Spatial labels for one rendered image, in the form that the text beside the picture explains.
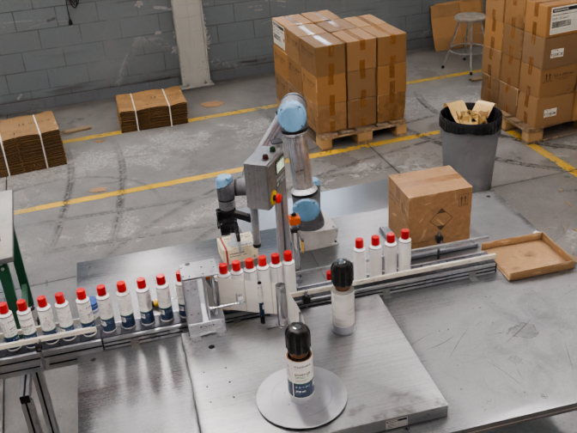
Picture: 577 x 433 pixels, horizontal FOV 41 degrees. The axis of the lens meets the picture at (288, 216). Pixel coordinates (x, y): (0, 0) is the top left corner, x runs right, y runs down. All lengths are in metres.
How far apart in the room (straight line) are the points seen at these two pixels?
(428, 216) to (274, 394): 1.18
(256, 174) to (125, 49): 5.52
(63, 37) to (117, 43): 0.53
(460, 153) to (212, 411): 3.38
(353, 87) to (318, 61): 0.41
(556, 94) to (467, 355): 4.05
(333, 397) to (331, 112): 4.13
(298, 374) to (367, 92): 4.31
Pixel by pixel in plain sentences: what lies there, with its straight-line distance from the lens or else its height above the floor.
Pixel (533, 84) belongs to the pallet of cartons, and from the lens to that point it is 6.58.
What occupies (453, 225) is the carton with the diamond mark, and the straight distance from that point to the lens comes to 3.48.
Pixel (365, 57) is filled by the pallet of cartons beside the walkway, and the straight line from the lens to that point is 6.45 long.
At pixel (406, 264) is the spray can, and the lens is 3.19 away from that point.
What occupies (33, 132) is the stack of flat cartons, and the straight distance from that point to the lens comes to 6.82.
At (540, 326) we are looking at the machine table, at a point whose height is 0.83.
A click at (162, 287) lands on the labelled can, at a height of 1.04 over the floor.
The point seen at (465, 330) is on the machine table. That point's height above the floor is 0.83.
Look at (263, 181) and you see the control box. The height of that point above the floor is 1.41.
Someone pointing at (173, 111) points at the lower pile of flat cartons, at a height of 0.14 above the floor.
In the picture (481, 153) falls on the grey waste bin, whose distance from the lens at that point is 5.54.
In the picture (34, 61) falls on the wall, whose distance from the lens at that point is 8.23.
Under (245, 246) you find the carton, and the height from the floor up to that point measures 0.90.
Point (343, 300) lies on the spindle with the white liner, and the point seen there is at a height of 1.04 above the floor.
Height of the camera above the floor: 2.65
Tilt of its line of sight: 29 degrees down
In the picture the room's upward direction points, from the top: 4 degrees counter-clockwise
